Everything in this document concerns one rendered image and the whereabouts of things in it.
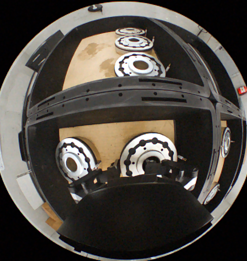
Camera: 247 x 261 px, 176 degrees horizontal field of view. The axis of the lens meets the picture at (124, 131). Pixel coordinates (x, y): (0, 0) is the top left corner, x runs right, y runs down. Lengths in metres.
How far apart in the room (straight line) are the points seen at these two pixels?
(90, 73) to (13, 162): 2.82
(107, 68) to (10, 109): 2.96
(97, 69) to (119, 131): 0.16
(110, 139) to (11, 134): 2.84
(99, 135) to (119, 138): 0.04
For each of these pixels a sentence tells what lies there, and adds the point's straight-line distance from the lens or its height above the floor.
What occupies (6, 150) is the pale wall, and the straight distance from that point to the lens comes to 2.85.
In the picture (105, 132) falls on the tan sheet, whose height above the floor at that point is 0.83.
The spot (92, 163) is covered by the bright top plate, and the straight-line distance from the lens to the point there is 0.16.
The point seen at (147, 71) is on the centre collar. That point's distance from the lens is 0.17.
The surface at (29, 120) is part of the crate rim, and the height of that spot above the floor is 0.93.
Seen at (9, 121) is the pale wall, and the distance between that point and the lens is 2.95.
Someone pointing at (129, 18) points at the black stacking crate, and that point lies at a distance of 0.43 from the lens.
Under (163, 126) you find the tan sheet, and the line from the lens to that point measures 0.18.
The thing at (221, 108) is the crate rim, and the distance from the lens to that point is 0.16.
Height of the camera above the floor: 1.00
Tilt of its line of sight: 87 degrees down
